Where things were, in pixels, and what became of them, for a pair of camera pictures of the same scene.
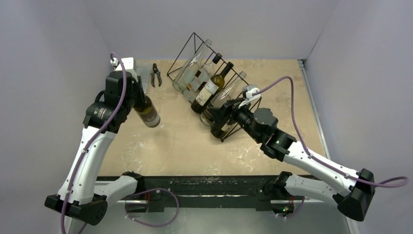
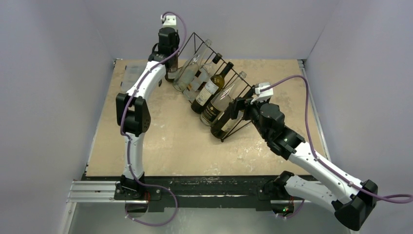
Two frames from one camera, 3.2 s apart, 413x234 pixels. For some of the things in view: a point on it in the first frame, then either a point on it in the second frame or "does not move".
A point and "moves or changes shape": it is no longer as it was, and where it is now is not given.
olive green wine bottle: (220, 129) does not move
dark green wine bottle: (212, 88) does not move
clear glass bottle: (183, 80) does not move
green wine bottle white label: (148, 113) moves or changes shape
